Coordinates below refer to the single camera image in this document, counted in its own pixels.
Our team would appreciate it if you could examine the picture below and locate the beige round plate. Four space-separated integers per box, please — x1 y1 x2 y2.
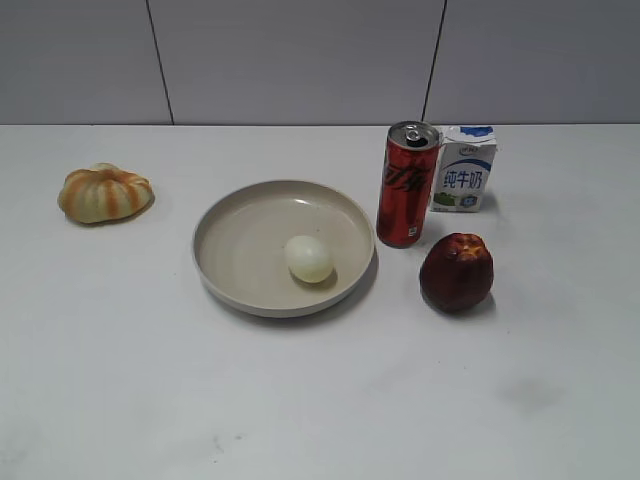
192 180 378 319

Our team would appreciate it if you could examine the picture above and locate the red soda can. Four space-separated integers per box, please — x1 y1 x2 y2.
376 121 441 248

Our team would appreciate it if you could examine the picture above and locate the white egg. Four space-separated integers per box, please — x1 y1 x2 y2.
284 235 334 284

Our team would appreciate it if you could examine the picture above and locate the dark red apple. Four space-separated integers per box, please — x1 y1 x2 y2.
419 233 494 313

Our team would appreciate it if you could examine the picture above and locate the white blue milk carton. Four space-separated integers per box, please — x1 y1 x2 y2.
430 126 497 213

